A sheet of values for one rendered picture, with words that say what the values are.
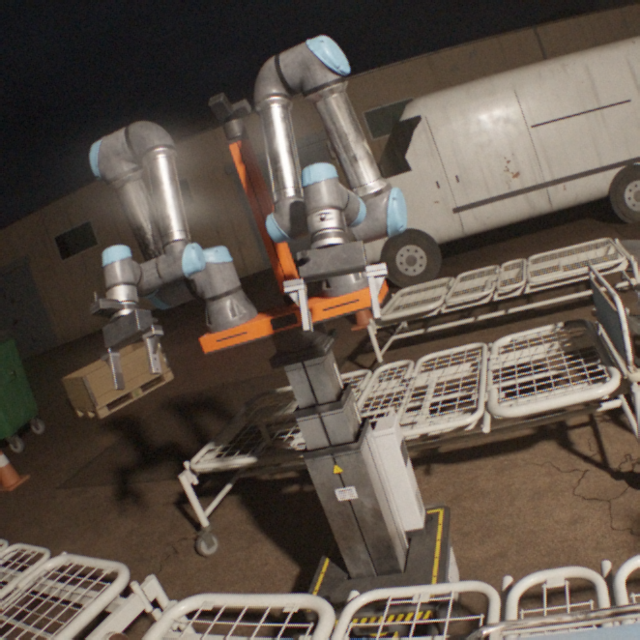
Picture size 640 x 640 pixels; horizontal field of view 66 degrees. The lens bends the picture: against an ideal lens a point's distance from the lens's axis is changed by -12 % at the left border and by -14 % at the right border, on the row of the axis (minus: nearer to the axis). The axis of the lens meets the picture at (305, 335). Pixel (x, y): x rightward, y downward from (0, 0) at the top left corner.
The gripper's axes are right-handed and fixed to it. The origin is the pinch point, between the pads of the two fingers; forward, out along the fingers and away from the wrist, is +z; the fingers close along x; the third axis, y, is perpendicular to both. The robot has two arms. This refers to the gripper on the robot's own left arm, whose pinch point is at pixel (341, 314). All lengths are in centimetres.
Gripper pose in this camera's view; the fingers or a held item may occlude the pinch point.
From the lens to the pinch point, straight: 107.7
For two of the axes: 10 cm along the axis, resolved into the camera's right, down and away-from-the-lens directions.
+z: 1.4, 9.8, -1.7
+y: -2.0, -1.5, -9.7
